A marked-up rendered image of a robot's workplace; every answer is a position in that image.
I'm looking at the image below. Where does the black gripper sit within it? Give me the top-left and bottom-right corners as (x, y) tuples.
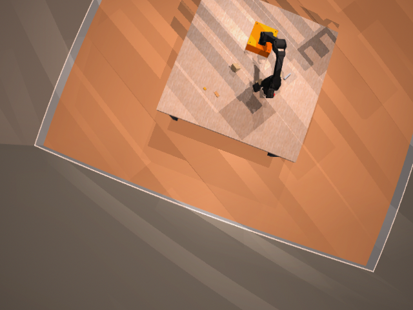
(252, 75), (273, 92)

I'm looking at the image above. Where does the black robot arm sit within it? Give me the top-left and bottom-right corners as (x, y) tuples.
(258, 32), (287, 98)

